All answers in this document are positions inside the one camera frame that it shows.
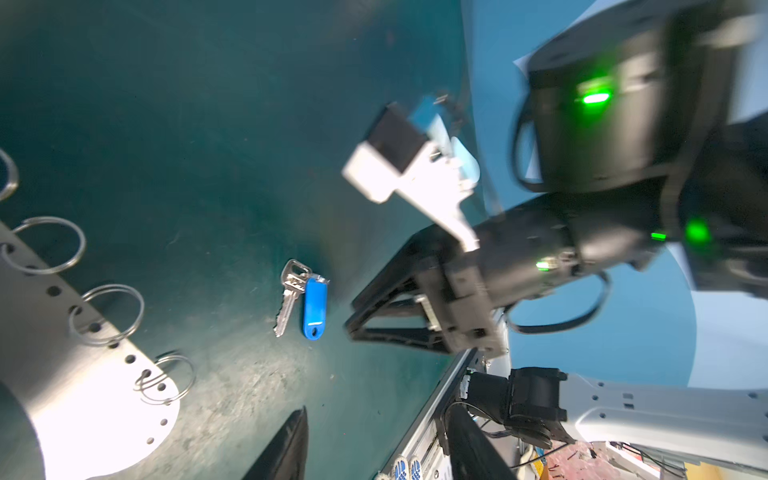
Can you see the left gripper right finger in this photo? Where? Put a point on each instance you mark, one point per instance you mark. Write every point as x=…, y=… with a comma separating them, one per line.
x=472, y=456

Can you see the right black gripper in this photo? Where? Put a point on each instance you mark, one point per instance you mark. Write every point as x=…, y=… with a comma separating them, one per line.
x=431, y=277

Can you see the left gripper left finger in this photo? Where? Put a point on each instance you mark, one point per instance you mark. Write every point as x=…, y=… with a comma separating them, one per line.
x=285, y=456

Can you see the key with blue tag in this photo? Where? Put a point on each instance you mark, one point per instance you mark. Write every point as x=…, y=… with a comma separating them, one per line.
x=300, y=283

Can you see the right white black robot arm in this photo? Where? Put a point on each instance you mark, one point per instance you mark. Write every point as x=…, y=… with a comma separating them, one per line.
x=630, y=113

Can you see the plate keyring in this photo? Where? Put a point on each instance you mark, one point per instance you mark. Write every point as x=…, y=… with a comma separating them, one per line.
x=156, y=387
x=43, y=246
x=11, y=182
x=106, y=315

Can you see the right blue dotted work glove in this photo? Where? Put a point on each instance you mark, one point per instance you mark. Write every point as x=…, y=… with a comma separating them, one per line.
x=415, y=469

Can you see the blue dotted work glove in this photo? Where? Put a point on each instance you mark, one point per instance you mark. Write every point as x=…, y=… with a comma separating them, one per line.
x=415, y=469
x=400, y=469

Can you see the left blue dotted work glove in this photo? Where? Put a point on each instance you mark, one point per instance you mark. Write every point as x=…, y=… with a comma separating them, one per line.
x=400, y=469

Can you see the light blue toy spatula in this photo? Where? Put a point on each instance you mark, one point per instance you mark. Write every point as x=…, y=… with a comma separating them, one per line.
x=452, y=148

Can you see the front aluminium rail base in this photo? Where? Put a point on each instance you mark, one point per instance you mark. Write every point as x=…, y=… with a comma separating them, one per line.
x=423, y=438

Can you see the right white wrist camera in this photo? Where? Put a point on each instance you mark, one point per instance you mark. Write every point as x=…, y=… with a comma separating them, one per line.
x=398, y=157

